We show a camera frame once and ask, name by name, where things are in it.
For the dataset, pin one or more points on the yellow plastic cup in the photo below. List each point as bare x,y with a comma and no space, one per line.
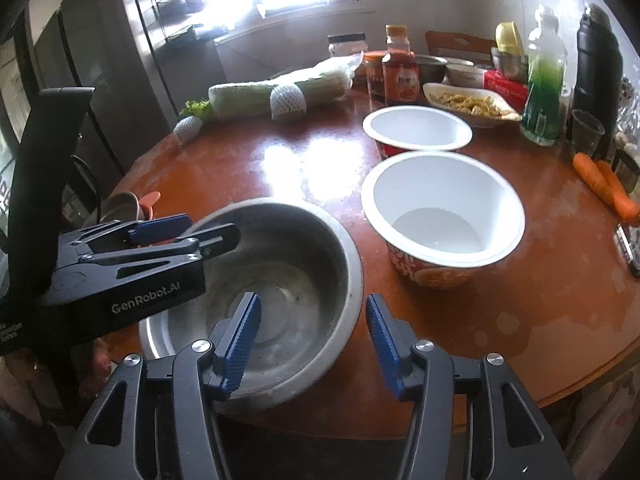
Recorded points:
510,37

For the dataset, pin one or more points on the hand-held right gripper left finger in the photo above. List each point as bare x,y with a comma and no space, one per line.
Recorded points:
242,345

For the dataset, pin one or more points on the wooden chair back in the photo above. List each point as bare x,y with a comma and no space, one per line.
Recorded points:
460,44

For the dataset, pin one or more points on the black thermos flask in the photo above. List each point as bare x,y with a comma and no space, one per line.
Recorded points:
597,60

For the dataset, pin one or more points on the chili sauce jar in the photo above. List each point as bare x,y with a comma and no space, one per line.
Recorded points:
375,77

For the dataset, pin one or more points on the red and white noodle cup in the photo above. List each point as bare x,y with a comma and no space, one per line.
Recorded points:
442,210
417,130

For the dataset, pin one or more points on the round steel plate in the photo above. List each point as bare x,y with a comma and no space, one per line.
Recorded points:
120,206

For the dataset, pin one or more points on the small white ceramic bowl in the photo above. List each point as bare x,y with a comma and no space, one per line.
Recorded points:
465,75

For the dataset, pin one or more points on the small steel cup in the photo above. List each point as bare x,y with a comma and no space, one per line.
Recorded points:
629,169

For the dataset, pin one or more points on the celery in plastic bag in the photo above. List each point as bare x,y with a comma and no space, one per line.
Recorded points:
250,95

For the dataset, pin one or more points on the clear plastic bag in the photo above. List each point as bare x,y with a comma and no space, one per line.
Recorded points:
632,105

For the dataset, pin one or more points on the white jar with black lid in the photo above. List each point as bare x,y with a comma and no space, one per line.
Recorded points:
347,44

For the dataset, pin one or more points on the green liquid plastic bottle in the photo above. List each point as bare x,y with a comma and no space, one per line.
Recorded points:
545,95

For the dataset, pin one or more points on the orange carrot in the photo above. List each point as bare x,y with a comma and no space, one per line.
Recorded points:
622,197
592,175

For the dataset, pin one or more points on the red tissue box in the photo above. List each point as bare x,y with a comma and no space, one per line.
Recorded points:
505,90

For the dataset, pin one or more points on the large steel bowl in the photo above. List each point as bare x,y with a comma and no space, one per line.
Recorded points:
300,270

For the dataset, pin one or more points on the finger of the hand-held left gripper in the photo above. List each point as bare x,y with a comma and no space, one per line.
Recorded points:
210,242
160,227

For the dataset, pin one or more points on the white dish with food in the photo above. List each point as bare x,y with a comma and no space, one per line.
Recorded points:
470,102

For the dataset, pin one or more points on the small steel bowl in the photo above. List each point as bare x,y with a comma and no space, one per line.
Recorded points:
507,66

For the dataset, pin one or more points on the fruit in white foam net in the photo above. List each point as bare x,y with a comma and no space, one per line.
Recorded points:
287,101
187,127

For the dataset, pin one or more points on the person's left hand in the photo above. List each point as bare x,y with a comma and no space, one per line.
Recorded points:
102,360

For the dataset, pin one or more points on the grey refrigerator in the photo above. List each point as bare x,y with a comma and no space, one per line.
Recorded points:
100,60

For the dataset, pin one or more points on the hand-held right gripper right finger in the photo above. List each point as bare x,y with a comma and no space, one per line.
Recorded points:
385,350

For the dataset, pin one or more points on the brown sauce bottle orange cap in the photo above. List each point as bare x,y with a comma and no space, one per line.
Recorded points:
400,75

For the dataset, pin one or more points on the black calculator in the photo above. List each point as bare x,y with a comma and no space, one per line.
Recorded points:
631,250

